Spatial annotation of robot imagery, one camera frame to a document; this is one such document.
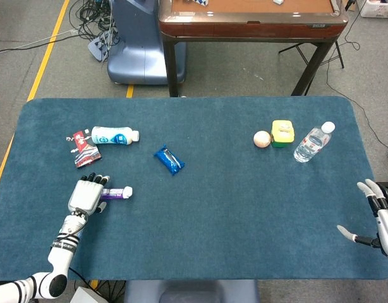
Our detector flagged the red snack packet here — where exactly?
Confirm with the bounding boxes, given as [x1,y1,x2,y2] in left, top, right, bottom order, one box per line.
[66,128,103,169]

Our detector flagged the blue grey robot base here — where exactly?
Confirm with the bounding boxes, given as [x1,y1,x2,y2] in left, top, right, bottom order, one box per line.
[107,0,187,85]

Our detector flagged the white box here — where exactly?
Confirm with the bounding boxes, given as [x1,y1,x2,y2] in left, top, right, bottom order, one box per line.
[70,286,102,303]

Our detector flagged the blue grey robot chassis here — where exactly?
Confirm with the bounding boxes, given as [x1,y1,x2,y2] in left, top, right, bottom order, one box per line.
[124,279,261,303]

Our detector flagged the grey power strip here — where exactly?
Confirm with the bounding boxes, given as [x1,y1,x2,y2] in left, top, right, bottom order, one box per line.
[87,31,119,62]

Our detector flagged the clear plastic water bottle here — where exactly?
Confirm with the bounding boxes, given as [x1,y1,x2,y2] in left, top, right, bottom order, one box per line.
[293,121,336,163]

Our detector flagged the brown mahjong table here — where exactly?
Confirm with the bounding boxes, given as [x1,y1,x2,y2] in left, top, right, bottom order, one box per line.
[158,0,349,97]

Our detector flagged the purple white tube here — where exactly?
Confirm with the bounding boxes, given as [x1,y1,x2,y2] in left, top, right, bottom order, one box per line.
[100,186,133,201]

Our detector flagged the long floor cable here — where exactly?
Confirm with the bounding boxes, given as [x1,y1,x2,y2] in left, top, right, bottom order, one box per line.
[0,28,81,57]

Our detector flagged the green container yellow lid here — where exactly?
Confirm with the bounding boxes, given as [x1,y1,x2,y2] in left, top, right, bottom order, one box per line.
[270,119,296,148]

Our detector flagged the white plastic basket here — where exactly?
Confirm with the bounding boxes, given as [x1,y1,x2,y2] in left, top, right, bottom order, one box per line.
[360,0,388,18]

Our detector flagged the white drink bottle blue label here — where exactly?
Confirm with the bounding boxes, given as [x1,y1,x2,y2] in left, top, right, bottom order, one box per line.
[90,126,140,146]

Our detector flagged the black floor cable bundle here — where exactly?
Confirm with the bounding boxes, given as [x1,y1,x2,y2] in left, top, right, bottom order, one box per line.
[69,0,121,42]

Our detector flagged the blue snack packet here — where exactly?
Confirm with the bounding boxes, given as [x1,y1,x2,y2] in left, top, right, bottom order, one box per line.
[153,144,186,176]

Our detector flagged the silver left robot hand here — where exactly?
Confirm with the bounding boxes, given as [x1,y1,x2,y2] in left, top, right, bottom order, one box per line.
[67,172,111,217]

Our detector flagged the thin black floor cable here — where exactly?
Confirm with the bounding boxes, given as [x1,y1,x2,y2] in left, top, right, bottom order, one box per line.
[326,0,388,152]

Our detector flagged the beige wooden ball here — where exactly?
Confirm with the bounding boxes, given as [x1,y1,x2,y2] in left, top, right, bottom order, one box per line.
[253,130,272,148]

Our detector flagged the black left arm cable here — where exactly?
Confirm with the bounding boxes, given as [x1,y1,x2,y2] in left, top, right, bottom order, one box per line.
[56,210,89,244]

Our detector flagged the black folding stand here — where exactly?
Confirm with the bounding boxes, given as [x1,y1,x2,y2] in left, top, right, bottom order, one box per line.
[278,39,345,69]

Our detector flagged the teal table mat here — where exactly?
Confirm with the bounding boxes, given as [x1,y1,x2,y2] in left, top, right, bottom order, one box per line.
[0,96,388,282]

